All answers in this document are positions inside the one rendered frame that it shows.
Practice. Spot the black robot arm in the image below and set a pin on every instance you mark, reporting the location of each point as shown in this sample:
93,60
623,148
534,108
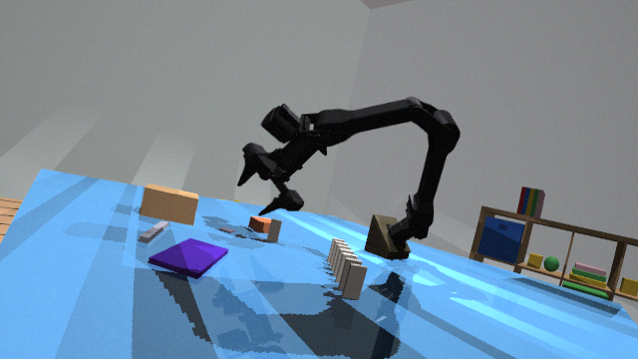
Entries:
335,126

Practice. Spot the purple flat block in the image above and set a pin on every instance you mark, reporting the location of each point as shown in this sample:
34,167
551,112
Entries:
191,257

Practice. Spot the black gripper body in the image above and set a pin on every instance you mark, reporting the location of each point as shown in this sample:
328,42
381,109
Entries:
289,198

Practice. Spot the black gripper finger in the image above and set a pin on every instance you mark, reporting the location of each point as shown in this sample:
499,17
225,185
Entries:
273,206
248,172

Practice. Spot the orange block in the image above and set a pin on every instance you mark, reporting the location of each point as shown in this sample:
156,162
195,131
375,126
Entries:
260,224

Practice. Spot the brown rectangular block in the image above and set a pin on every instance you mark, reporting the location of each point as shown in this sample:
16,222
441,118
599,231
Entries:
169,204

